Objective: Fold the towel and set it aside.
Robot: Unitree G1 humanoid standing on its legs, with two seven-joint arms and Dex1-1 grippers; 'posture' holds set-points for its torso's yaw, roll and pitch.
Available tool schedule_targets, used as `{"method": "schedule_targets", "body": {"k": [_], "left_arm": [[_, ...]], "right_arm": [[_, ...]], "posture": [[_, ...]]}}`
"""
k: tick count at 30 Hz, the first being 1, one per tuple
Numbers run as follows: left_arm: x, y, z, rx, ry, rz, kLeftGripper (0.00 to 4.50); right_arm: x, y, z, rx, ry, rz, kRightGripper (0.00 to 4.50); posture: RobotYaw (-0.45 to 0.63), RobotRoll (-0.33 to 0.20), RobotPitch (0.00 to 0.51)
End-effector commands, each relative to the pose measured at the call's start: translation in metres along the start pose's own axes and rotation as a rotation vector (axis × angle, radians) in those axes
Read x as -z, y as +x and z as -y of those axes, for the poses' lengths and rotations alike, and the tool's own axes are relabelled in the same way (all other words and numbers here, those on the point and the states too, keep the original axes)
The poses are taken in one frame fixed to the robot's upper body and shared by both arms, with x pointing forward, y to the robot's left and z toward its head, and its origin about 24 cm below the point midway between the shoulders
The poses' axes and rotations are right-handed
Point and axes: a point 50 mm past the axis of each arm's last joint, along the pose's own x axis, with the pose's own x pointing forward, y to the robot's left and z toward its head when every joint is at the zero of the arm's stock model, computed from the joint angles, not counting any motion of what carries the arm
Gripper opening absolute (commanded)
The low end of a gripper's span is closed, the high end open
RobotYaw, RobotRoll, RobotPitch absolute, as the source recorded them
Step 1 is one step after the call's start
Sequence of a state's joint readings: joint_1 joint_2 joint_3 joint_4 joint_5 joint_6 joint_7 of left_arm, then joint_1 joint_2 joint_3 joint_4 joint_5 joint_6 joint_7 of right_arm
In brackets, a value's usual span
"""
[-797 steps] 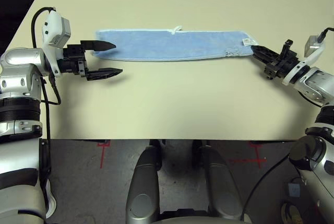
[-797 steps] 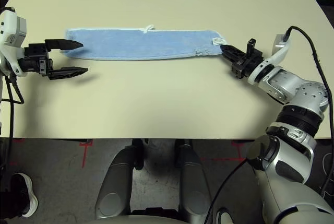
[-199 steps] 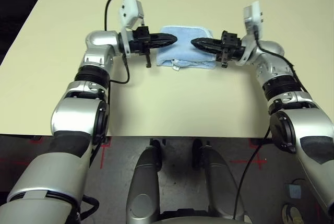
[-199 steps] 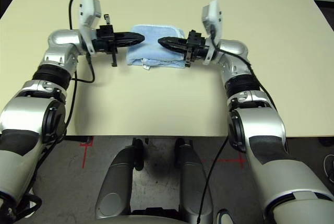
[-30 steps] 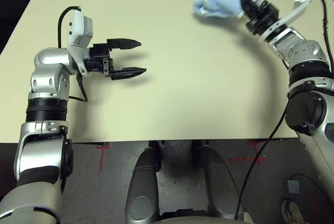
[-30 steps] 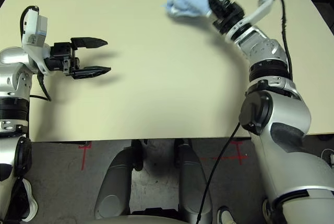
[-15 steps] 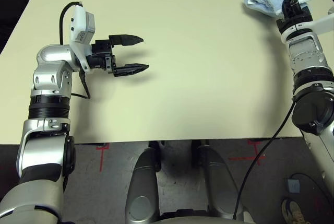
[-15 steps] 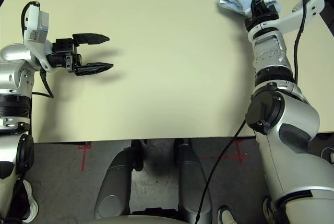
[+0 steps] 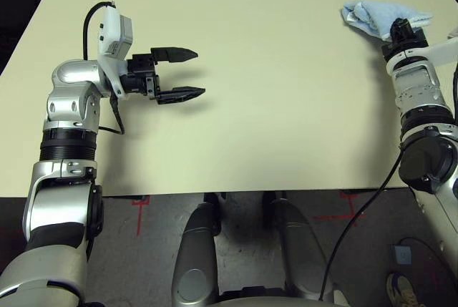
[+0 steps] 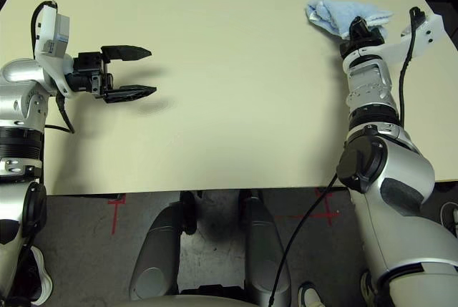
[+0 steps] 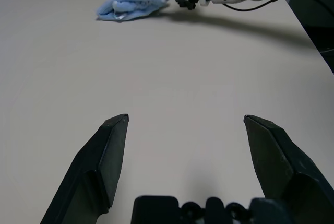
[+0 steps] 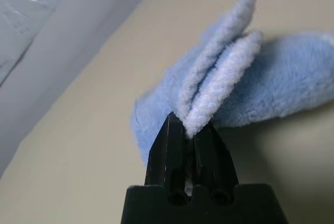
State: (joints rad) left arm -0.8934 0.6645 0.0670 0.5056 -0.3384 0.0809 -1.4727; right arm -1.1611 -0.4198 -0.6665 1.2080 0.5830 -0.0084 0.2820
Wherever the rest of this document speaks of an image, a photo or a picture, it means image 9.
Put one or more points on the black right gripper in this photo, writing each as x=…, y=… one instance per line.
x=406, y=36

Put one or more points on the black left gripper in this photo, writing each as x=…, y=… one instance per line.
x=141, y=78

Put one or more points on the light blue towel white trim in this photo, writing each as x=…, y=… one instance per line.
x=379, y=19

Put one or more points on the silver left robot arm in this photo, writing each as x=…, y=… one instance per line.
x=61, y=142

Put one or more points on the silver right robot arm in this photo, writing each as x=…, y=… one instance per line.
x=426, y=124

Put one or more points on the blue-grey box on floor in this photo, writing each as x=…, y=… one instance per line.
x=402, y=254

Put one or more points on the beige robot waist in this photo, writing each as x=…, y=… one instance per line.
x=272, y=302

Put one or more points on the yellowish sneaker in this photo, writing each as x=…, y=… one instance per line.
x=404, y=291

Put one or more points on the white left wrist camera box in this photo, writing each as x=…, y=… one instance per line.
x=114, y=42

